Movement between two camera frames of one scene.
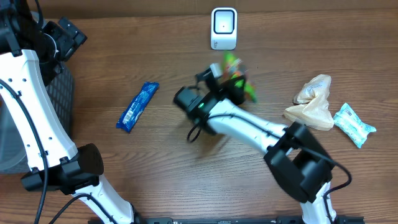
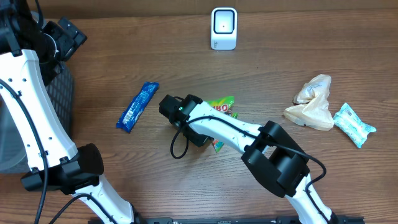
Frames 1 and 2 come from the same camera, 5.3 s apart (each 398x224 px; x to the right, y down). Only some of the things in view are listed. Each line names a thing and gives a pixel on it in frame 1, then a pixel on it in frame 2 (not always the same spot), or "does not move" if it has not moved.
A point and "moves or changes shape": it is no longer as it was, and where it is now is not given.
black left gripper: [55, 30] does not move
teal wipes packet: [347, 121] does not move
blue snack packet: [127, 119] does not move
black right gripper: [237, 93] -> [199, 139]
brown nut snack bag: [313, 109] does not move
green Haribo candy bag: [235, 70] moves or changes shape
